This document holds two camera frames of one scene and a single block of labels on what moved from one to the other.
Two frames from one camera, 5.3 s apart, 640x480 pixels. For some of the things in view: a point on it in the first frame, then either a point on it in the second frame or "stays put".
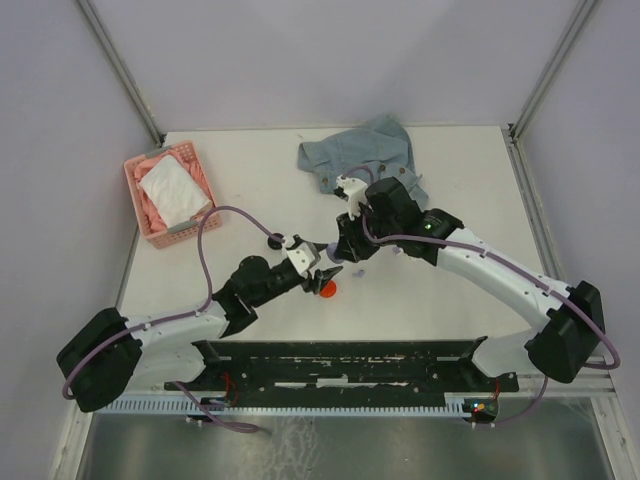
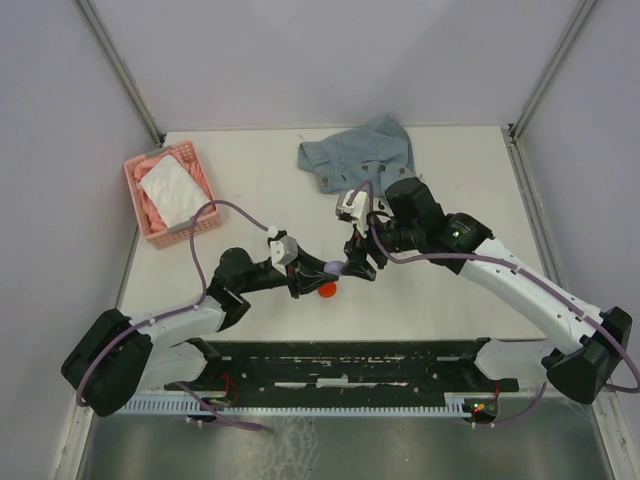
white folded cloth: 172,191 stays put
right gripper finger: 341,247 -> 350,250
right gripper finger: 355,253 -> 360,268
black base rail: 343,367 stays put
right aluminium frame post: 582,9 stays put
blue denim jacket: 383,146 stays put
